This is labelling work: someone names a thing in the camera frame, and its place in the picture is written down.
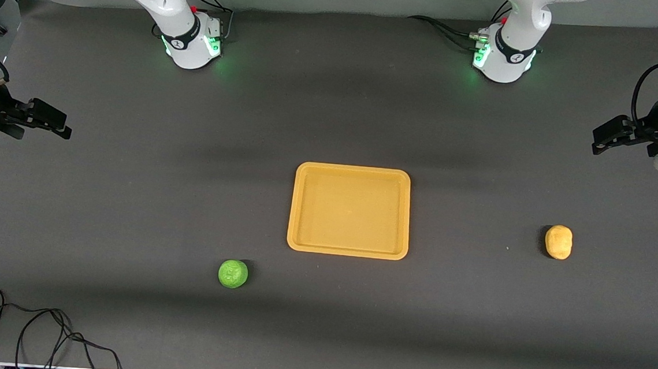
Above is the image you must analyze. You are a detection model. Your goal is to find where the black left base cable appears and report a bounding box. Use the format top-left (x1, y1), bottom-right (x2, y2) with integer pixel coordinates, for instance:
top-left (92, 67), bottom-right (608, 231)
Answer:
top-left (406, 0), bottom-right (511, 54)

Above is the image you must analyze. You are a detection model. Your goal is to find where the black right base cable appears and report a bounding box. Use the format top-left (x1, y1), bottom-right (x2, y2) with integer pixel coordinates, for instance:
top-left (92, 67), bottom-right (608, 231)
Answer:
top-left (152, 0), bottom-right (236, 43)

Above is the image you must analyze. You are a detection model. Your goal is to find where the green apple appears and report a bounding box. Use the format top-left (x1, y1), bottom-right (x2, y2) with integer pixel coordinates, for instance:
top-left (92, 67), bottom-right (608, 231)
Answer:
top-left (217, 259), bottom-right (250, 290)

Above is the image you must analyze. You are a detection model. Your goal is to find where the dark grey table mat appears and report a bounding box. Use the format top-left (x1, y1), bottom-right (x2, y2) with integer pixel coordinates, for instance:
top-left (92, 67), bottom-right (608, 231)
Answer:
top-left (0, 0), bottom-right (658, 369)

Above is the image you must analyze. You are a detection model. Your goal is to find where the yellow potato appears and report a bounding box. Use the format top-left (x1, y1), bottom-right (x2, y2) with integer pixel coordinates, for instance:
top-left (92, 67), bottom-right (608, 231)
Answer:
top-left (543, 224), bottom-right (574, 261)

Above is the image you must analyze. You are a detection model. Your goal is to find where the yellow plastic tray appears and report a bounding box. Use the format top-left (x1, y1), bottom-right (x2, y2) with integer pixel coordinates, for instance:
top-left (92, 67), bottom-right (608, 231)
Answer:
top-left (285, 160), bottom-right (415, 262)

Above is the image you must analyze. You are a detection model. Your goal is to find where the black base cable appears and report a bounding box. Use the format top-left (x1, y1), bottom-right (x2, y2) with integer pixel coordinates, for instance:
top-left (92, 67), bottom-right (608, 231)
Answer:
top-left (406, 0), bottom-right (511, 54)
top-left (152, 0), bottom-right (236, 43)

